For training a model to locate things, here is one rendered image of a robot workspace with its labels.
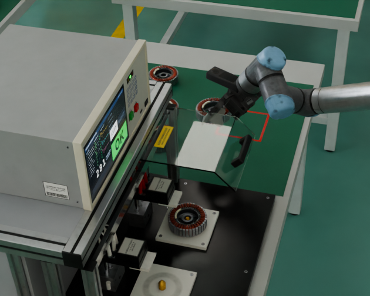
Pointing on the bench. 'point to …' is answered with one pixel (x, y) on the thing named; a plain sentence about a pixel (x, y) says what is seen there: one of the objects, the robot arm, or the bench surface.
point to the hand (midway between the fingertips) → (212, 112)
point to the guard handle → (242, 151)
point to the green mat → (266, 165)
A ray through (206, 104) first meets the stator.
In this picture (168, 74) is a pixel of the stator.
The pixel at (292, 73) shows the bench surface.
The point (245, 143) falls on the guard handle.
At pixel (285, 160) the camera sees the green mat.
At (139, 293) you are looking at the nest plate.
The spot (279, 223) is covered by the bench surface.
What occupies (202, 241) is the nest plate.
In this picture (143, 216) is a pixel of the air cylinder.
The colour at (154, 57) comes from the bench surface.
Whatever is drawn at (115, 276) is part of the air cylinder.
